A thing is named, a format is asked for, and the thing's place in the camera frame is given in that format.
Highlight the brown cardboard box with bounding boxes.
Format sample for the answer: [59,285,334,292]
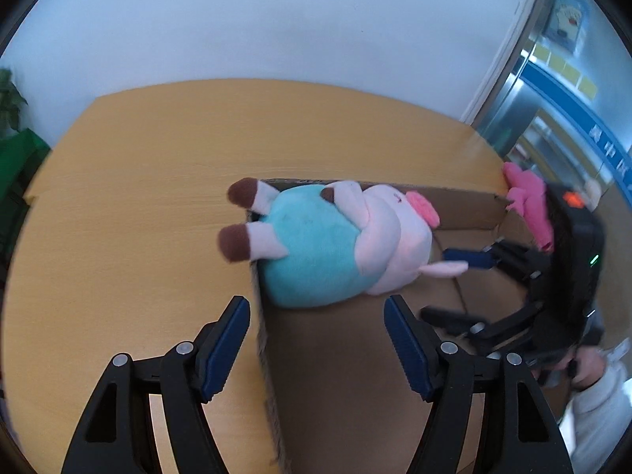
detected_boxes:
[245,178,560,474]

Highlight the cartoon poster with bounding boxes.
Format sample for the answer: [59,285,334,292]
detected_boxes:
[540,0,592,53]

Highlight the wooden desktop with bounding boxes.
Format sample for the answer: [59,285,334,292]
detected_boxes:
[2,78,514,474]

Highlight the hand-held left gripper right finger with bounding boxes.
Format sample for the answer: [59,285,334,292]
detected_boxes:
[384,294,576,474]

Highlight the glass door with blue stripe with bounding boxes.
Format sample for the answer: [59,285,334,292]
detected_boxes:
[469,0,632,258]

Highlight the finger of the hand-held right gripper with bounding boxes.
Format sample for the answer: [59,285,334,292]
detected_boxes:
[442,239,547,283]
[419,300,542,355]

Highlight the pink plush cloth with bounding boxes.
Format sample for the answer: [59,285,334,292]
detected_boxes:
[502,160,557,254]

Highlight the green plant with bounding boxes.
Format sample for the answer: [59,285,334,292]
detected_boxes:
[0,68,28,135]

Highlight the pink pig plush toy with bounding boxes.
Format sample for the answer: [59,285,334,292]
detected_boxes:
[218,178,469,310]

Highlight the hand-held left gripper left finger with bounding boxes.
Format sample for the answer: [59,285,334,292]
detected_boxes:
[62,295,250,474]

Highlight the person's right forearm white sleeve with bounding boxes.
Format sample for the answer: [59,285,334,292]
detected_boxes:
[557,338,632,474]

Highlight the person's right hand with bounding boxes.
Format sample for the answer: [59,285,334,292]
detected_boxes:
[568,346,609,392]

